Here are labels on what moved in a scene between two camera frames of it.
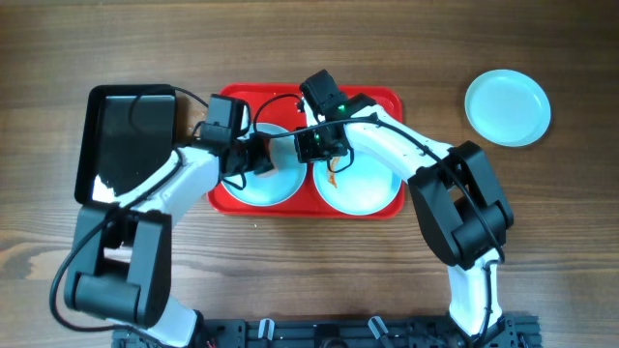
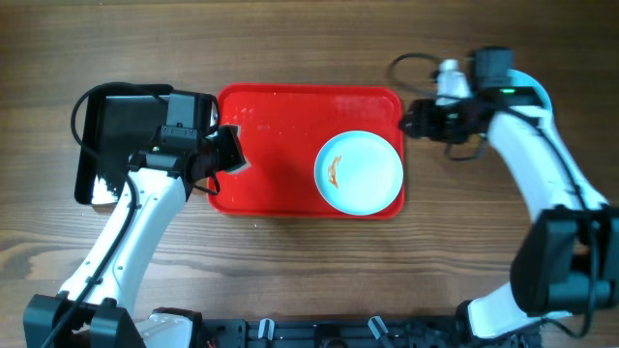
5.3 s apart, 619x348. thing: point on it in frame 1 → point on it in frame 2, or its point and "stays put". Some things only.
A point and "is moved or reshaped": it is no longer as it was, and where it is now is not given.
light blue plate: x=368 y=185 stays put
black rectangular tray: x=126 y=130 stays put
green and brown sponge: x=270 y=173 is moved or reshaped
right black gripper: x=320 y=151 → x=421 y=119
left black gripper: x=261 y=158 → x=228 y=148
